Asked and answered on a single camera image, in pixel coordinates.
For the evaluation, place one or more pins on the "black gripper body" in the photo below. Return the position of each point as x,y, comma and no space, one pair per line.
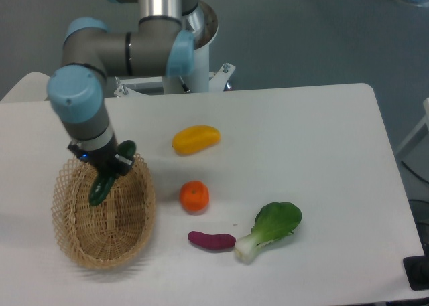
93,156

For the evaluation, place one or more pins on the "green cucumber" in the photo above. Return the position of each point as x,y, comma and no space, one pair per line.
100,190

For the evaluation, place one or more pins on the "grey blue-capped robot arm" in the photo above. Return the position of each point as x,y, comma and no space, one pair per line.
91,54

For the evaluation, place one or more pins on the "woven wicker basket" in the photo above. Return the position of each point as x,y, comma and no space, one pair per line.
109,234

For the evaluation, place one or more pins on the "yellow mango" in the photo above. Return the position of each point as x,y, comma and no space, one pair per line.
195,139

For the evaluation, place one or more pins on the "orange tangerine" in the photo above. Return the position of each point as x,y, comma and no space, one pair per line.
194,196

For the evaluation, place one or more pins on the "white chair backrest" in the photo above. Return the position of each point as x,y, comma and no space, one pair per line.
31,88

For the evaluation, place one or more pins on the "purple sweet potato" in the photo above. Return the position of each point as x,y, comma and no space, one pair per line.
213,242

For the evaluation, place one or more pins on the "green bok choy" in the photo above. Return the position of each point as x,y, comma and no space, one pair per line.
273,222

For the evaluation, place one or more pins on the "white furniture at right edge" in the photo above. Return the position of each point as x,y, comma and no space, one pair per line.
415,136

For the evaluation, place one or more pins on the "black device at table edge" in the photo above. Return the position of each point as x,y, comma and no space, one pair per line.
416,268

